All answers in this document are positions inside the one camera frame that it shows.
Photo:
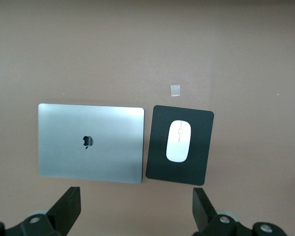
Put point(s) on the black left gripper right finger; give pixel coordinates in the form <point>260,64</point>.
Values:
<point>204,211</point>

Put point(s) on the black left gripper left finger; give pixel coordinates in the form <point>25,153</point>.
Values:
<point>66,209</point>

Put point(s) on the white computer mouse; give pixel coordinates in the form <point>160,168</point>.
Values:
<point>178,141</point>

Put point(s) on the black mouse pad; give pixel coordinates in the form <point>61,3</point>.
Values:
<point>157,147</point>

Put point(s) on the silver laptop with apple logo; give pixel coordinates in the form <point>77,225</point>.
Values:
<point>88,127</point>

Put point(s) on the clear tape piece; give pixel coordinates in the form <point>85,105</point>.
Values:
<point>175,90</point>

